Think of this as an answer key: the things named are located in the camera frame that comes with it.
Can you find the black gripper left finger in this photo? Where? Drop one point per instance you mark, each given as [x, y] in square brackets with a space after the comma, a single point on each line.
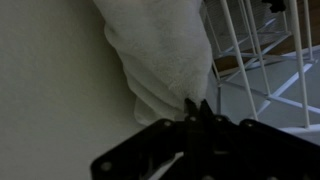
[142, 155]

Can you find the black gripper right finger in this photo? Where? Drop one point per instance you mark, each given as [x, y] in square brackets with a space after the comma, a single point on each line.
[259, 151]

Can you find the white towel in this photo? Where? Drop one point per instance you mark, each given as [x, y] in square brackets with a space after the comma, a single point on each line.
[165, 53]

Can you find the white metal drying rack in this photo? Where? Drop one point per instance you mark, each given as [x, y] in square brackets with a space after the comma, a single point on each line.
[265, 65]

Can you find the black garment on rack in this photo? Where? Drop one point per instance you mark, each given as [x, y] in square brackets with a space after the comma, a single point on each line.
[276, 5]

